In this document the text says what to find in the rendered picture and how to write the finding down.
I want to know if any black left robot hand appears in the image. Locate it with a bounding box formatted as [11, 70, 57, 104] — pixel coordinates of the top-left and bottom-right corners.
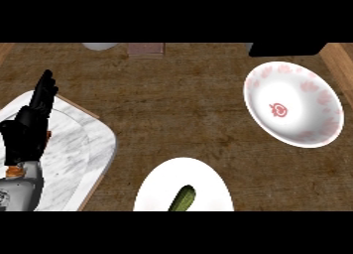
[0, 68, 60, 167]

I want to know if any plain white plate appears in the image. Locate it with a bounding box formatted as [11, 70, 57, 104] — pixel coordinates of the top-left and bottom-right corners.
[131, 157, 235, 212]

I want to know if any white bowl with pink print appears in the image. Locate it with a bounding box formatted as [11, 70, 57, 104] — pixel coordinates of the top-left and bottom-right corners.
[243, 61, 345, 149]

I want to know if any pale grey round object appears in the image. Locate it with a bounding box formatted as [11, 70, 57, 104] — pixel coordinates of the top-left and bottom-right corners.
[80, 42, 119, 52]

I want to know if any pinkish brown block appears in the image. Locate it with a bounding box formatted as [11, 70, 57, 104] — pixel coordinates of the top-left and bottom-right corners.
[126, 42, 166, 60]

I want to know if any green cucumber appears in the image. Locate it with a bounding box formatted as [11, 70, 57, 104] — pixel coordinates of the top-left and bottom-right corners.
[168, 185, 197, 212]

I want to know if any black appliance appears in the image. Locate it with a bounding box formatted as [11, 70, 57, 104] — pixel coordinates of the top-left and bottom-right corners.
[247, 42, 327, 58]

